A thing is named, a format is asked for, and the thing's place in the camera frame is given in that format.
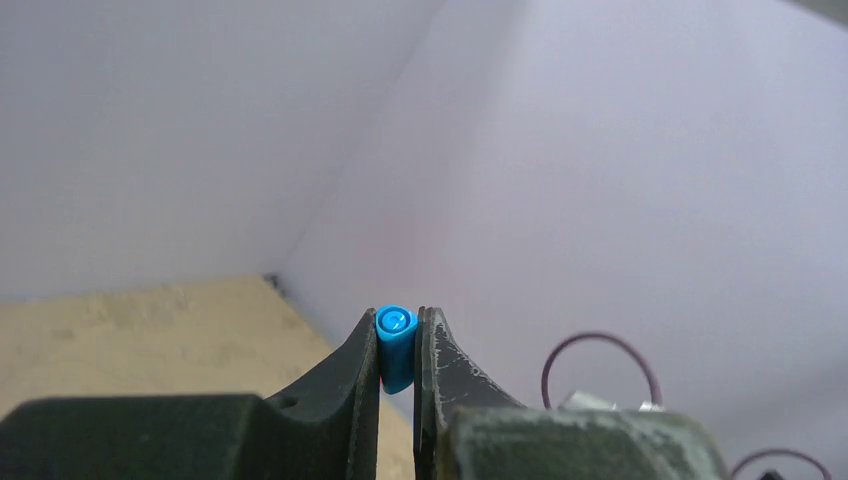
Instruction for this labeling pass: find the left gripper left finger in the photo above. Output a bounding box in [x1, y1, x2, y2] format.
[1, 310, 380, 479]

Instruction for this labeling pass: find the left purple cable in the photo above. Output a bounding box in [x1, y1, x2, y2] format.
[541, 332, 833, 480]

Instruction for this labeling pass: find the light blue marker cap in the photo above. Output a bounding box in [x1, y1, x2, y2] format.
[374, 305, 418, 395]

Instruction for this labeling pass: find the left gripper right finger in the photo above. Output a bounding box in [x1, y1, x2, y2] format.
[413, 307, 729, 479]

